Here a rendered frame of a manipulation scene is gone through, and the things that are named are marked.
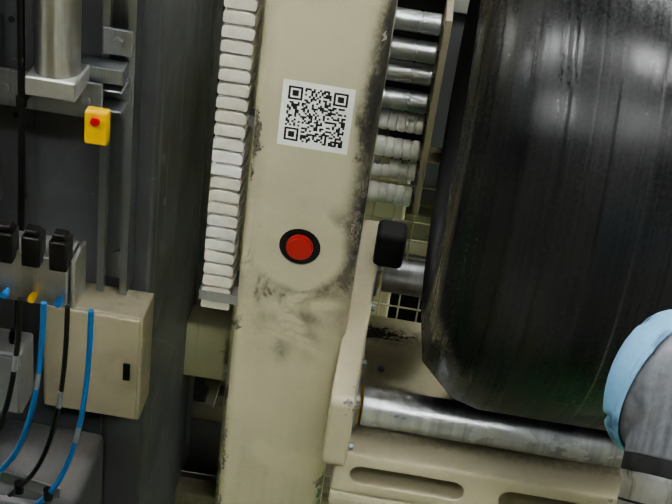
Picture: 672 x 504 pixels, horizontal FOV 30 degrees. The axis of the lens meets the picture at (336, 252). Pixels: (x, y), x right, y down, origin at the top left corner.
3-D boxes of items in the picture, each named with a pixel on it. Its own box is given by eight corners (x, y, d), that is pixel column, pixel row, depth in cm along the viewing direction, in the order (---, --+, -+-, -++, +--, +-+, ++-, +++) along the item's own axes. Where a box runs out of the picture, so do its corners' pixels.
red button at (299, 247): (284, 258, 139) (286, 235, 137) (286, 250, 140) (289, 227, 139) (310, 263, 139) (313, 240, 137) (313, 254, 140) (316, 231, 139)
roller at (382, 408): (356, 378, 141) (354, 390, 145) (350, 417, 139) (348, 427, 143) (666, 430, 140) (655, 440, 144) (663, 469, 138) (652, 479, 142)
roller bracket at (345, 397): (319, 466, 140) (330, 398, 134) (355, 276, 173) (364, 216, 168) (349, 471, 139) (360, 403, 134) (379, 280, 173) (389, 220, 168)
